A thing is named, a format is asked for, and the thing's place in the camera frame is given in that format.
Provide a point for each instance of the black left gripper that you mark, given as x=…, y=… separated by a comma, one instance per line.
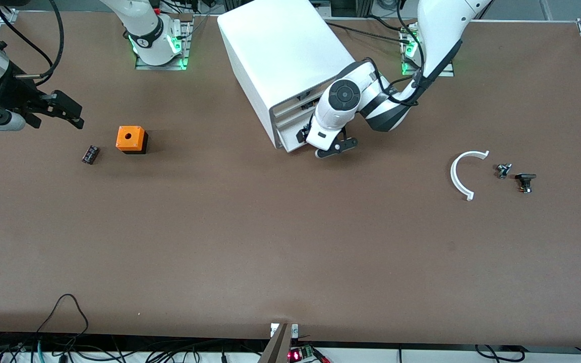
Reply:
x=301, y=135

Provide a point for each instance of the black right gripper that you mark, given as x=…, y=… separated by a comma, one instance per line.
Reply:
x=12, y=94

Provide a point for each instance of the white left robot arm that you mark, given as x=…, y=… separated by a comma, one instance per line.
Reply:
x=437, y=30

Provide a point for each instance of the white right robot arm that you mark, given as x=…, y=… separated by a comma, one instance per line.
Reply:
x=144, y=25

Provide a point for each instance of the black red electronic part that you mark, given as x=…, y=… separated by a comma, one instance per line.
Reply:
x=306, y=97

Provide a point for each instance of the small black terminal block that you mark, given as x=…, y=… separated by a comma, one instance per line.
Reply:
x=90, y=155

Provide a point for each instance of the orange box with hole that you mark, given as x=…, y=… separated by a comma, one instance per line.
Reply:
x=134, y=142

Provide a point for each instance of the white curved arc piece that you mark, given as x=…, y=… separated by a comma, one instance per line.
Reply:
x=453, y=174

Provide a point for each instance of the small grey metal part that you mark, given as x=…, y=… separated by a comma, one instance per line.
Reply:
x=503, y=170

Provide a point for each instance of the brown angled metal bar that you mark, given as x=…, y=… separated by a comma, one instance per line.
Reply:
x=278, y=348

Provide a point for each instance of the circuit board with red light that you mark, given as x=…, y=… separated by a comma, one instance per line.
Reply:
x=298, y=354

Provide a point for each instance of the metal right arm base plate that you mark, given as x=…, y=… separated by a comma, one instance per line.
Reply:
x=162, y=67

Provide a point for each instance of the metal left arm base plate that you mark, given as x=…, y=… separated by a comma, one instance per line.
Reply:
x=448, y=72

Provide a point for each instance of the small white metal bracket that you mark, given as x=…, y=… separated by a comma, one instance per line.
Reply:
x=294, y=330

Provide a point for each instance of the small black switch part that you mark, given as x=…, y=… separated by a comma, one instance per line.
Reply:
x=524, y=177

